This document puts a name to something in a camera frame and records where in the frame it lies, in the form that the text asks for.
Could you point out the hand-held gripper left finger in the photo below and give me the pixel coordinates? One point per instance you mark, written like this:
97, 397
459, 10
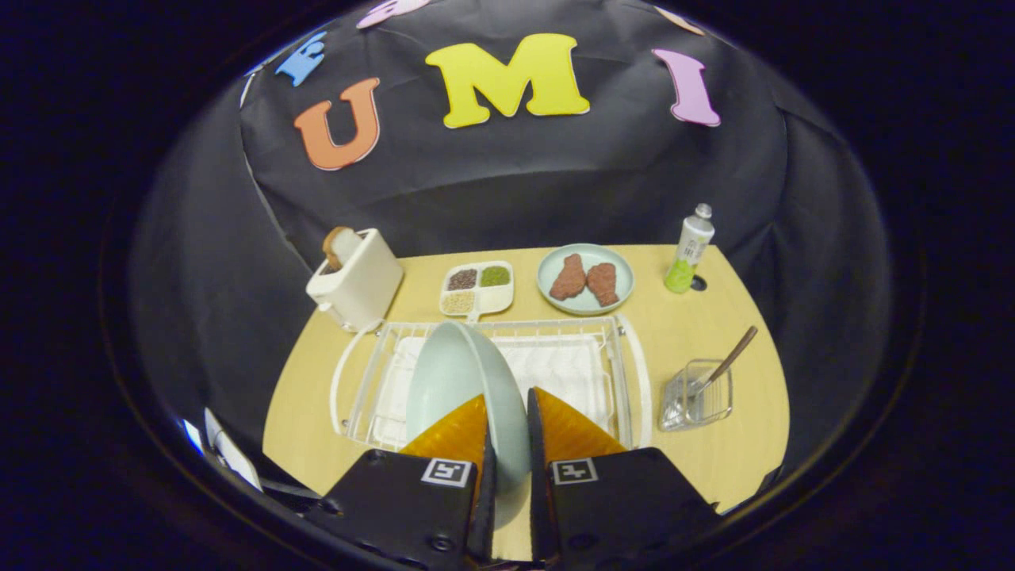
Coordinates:
485, 515

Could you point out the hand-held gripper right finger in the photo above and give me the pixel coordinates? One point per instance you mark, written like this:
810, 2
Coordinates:
539, 507

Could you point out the large pale green plate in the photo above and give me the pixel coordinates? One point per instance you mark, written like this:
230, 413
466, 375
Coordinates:
456, 373

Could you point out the small pale green dish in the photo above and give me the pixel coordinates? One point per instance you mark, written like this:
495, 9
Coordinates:
587, 306

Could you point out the white drying mat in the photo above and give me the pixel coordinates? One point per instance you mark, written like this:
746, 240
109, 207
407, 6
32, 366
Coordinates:
555, 373

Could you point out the white divided grain tray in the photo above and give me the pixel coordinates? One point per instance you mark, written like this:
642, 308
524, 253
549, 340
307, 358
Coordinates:
496, 300

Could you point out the brown meat piece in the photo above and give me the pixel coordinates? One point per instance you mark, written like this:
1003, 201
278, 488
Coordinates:
568, 277
603, 284

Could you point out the white flat panel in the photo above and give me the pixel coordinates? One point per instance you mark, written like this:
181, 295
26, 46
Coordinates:
230, 452

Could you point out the white toaster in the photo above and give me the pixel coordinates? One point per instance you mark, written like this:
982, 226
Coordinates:
361, 281

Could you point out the green drink bottle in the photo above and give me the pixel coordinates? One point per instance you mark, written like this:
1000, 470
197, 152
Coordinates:
690, 254

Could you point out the bread slice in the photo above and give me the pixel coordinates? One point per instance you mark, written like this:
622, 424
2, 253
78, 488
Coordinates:
339, 246

